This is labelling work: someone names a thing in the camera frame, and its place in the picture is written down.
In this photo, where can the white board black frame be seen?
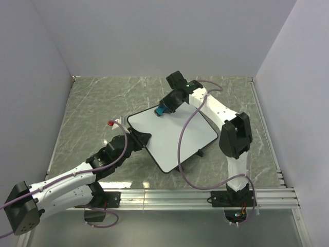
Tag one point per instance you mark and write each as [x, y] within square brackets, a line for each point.
[165, 131]

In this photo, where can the aluminium rail front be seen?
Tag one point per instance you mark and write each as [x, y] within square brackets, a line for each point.
[178, 217]

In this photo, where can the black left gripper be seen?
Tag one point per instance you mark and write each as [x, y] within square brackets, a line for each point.
[140, 139]

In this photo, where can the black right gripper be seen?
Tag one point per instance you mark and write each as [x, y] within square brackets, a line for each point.
[165, 102]

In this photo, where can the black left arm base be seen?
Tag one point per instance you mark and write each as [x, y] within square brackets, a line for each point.
[104, 201]

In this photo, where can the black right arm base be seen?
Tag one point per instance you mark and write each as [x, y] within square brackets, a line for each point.
[231, 198]

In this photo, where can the black whiteboard foot right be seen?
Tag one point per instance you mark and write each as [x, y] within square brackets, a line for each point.
[200, 153]

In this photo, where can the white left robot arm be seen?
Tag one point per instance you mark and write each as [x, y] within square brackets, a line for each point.
[27, 205]

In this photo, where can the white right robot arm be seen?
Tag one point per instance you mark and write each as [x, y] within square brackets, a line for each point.
[235, 128]

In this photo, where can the aluminium rail right side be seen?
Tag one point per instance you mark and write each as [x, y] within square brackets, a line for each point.
[278, 169]

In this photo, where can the blue bone-shaped eraser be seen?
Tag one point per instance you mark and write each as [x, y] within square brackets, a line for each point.
[160, 110]

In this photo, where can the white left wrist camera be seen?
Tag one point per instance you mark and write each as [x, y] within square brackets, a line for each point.
[114, 124]

